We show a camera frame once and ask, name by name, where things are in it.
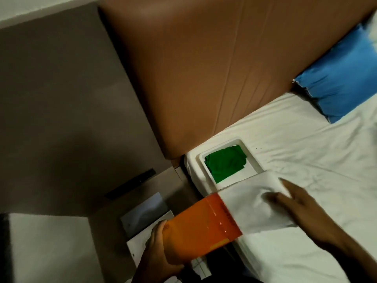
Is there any person's right hand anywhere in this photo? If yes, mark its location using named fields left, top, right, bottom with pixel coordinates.
left=265, top=178, right=348, bottom=248

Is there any person's left hand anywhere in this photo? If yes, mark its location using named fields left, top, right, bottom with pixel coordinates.
left=131, top=220, right=185, bottom=283

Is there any white cloth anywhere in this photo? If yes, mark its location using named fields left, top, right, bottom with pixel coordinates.
left=217, top=170, right=297, bottom=235

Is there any orange plastic packet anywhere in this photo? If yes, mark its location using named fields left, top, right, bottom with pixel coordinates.
left=162, top=193, right=243, bottom=265

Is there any person's right forearm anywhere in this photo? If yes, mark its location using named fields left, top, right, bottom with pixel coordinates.
left=322, top=231, right=377, bottom=283

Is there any white paper booklet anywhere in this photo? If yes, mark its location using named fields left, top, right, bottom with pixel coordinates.
left=126, top=210, right=213, bottom=283

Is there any pale grey flat box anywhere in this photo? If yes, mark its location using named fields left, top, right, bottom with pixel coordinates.
left=120, top=192, right=170, bottom=238

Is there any brown bedside table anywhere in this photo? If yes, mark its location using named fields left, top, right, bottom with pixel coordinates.
left=88, top=166, right=212, bottom=283

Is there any white rectangular tray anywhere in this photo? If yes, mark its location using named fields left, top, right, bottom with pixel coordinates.
left=199, top=138, right=264, bottom=192

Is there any green cloth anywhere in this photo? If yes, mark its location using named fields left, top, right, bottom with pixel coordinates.
left=204, top=145, right=247, bottom=184

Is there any white bed sheet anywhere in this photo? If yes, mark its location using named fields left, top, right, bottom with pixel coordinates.
left=184, top=91, right=377, bottom=283

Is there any white lampshade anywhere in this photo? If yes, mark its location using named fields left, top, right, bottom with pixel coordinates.
left=0, top=213, right=105, bottom=283

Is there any blue pillow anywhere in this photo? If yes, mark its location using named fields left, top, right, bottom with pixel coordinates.
left=292, top=23, right=377, bottom=124

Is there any brown padded headboard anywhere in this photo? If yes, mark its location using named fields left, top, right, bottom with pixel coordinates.
left=98, top=0, right=377, bottom=160

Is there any white pillow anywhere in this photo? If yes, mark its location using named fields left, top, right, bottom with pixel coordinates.
left=365, top=14, right=377, bottom=48

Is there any black wall strip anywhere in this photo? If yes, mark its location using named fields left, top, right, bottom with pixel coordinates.
left=104, top=168, right=157, bottom=200

